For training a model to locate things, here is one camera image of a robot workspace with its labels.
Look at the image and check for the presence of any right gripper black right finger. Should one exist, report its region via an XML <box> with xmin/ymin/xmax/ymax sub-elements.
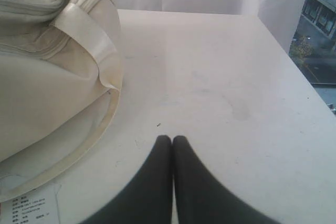
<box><xmin>173</xmin><ymin>135</ymin><xmax>276</xmax><ymax>223</ymax></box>

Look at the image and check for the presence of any grey building outside window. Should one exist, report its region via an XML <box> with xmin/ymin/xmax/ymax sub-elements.
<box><xmin>288</xmin><ymin>0</ymin><xmax>336</xmax><ymax>86</ymax></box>

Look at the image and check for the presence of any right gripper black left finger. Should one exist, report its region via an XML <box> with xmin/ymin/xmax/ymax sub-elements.
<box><xmin>83</xmin><ymin>135</ymin><xmax>173</xmax><ymax>223</ymax></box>

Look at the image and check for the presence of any cream duffel bag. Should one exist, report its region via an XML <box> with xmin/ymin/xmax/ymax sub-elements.
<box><xmin>1</xmin><ymin>0</ymin><xmax>123</xmax><ymax>202</ymax></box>

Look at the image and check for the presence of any white paper hang tag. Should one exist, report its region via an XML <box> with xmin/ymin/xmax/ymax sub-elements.
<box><xmin>1</xmin><ymin>183</ymin><xmax>61</xmax><ymax>224</ymax></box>

